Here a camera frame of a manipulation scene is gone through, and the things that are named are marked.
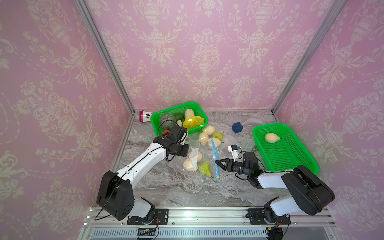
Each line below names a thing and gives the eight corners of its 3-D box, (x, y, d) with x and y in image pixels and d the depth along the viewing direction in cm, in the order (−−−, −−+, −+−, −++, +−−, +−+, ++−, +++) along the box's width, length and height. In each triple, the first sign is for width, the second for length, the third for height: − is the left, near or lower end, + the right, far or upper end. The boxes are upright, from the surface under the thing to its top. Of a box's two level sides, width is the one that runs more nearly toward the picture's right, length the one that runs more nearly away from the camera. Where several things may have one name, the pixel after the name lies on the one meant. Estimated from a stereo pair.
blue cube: (235, 134, 109) (237, 129, 105) (231, 128, 113) (232, 123, 109) (241, 131, 111) (243, 127, 106) (237, 126, 114) (239, 121, 110)
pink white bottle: (140, 124, 115) (137, 117, 108) (142, 117, 119) (139, 110, 113) (152, 124, 115) (149, 116, 108) (154, 117, 119) (151, 110, 113)
